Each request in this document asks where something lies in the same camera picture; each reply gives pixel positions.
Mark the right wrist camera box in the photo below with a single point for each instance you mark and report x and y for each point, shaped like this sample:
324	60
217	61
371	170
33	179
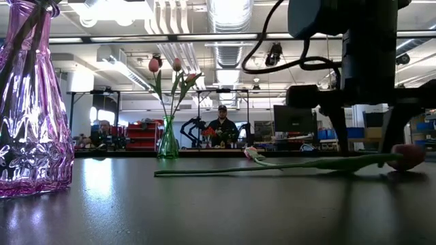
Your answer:
323	17

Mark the pale pink artificial tulip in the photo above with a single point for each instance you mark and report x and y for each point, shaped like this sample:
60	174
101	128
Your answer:
250	152

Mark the white building column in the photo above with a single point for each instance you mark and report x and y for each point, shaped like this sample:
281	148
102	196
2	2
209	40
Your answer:
359	115

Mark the black overhead light bar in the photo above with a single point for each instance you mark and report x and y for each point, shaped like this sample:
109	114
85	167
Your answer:
136	36

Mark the green glass vase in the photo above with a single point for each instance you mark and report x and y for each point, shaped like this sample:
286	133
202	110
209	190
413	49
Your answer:
167	144

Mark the brown cardboard box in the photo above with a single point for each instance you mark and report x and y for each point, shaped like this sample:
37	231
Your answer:
373	132

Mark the black computer monitor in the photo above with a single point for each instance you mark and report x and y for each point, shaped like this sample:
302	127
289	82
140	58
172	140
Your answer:
293	122

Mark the orange artificial tulip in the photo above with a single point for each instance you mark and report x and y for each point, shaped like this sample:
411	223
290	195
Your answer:
190	77

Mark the purple ribbed glass vase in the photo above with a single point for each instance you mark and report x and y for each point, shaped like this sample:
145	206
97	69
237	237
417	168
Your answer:
37	136

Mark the red artificial tulip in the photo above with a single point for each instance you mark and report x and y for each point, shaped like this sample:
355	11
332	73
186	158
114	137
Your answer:
340	163

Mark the person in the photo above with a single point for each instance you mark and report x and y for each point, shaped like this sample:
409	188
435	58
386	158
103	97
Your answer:
104	134
223	129

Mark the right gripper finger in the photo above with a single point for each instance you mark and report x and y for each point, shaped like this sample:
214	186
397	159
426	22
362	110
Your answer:
395	129
340	129

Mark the red tool cabinet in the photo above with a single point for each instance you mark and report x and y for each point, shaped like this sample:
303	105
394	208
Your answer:
143	136

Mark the black hanging ceiling camera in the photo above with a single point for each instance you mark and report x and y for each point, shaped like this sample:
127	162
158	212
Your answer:
274	54

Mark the blue storage bins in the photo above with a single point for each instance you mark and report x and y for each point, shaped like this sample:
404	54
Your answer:
356	132

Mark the black cabinet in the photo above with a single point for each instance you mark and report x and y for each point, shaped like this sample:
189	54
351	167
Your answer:
374	119

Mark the dark flower stem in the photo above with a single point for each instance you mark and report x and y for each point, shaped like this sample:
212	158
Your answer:
15	51
34	44

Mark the black background robot arm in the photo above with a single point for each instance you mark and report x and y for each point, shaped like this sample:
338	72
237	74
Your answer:
190	129
245	131

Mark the blue shelf bins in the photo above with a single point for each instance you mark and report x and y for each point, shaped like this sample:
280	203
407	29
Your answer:
424	126

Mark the silver ceiling duct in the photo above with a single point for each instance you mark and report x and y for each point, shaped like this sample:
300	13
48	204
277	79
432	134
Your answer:
230	20

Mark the black round ceiling fixture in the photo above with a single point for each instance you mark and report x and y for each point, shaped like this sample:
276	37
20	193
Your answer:
403	59

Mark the red orange flower bunch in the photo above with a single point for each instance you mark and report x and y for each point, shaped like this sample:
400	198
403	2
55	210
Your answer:
208	132

